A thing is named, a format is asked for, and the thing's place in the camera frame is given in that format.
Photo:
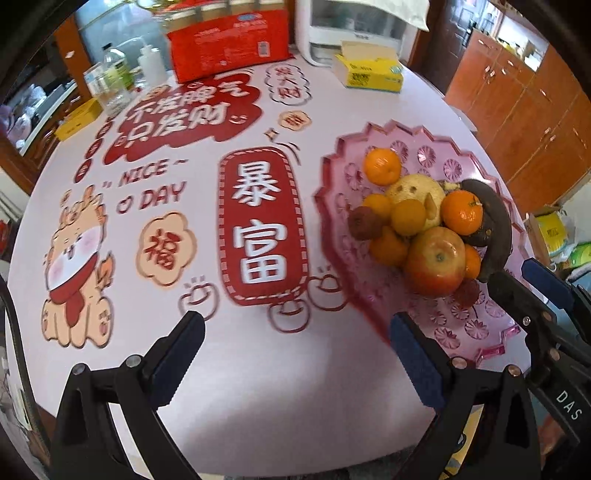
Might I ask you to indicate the cardboard box with bags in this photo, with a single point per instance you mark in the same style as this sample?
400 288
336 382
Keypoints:
558 243

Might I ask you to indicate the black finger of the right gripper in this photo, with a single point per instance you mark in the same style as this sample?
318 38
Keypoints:
531 314
573 299

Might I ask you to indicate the red apple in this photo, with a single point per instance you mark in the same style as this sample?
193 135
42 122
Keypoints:
436 262

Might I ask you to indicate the yellow tissue box right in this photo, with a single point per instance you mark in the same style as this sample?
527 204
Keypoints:
369 66

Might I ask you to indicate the clear plastic bottle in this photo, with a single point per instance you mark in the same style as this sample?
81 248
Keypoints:
117 76

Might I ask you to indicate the small white carton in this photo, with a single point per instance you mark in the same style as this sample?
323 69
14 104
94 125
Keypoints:
94 79

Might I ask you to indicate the orange wooden cabinets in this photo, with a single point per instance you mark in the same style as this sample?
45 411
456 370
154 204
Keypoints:
533 124

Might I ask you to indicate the white cloth on appliance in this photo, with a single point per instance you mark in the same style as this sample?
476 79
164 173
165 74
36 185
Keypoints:
416 12

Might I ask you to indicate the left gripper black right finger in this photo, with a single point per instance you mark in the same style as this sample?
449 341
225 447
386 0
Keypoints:
484 425

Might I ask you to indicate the printed pink tablecloth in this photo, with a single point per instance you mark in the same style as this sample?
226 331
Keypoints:
202 197

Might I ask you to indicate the small yellow-orange mandarin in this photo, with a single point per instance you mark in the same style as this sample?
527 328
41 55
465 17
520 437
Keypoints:
408 217

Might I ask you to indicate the orange mandarin alone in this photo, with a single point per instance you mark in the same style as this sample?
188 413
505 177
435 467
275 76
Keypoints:
382 166

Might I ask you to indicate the yellow pear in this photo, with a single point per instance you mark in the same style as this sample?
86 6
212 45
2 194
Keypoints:
423 189

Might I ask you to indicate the pink plastic fruit bowl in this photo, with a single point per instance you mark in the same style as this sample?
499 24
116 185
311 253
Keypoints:
477 333

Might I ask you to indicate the red drink pack box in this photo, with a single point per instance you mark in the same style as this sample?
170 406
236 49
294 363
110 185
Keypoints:
211 37

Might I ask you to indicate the white countertop appliance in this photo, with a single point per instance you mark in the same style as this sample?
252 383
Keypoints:
321 26

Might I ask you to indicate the yellow flat box left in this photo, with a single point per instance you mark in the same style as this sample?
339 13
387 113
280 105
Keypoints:
78 119

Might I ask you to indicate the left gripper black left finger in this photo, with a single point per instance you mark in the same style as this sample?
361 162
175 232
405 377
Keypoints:
86 444

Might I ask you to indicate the orange mandarin cluster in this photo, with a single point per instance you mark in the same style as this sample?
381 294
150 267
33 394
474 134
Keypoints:
381 205
462 212
390 249

